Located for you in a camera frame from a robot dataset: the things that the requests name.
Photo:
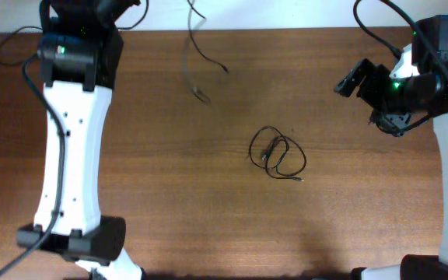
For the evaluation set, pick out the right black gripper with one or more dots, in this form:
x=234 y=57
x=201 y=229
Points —
x=364 y=83

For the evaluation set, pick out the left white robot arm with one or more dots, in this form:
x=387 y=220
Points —
x=78 y=55

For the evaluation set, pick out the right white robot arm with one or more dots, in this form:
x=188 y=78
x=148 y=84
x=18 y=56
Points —
x=414 y=92

